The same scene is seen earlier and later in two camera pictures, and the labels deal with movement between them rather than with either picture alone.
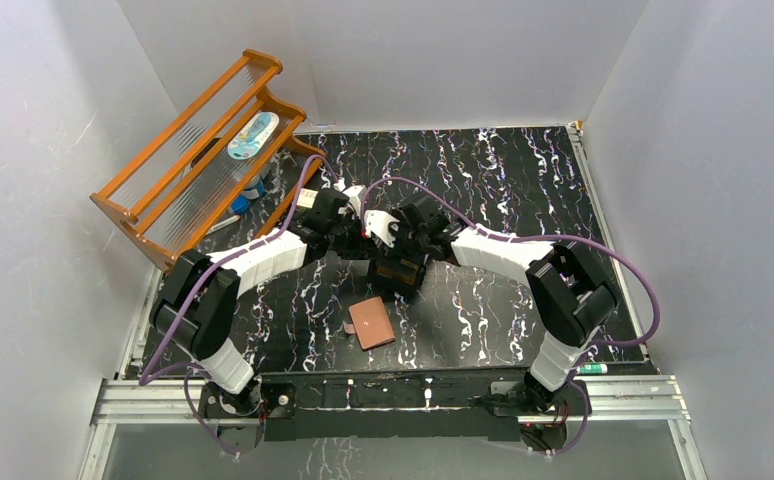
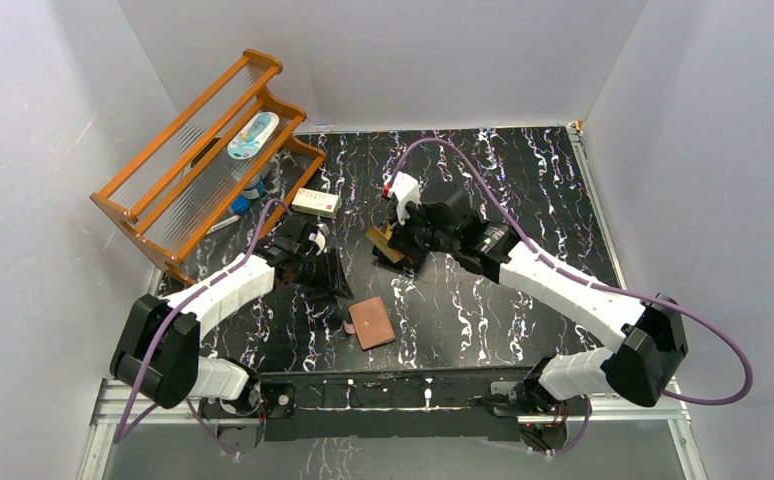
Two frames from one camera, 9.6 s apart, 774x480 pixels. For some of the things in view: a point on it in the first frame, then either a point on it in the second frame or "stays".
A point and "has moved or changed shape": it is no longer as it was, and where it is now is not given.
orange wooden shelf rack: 221,170 stays
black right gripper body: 408,240 stays
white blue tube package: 251,138 stays
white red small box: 307,198 stays
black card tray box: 396,276 has moved or changed shape
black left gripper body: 348,242 to 324,277
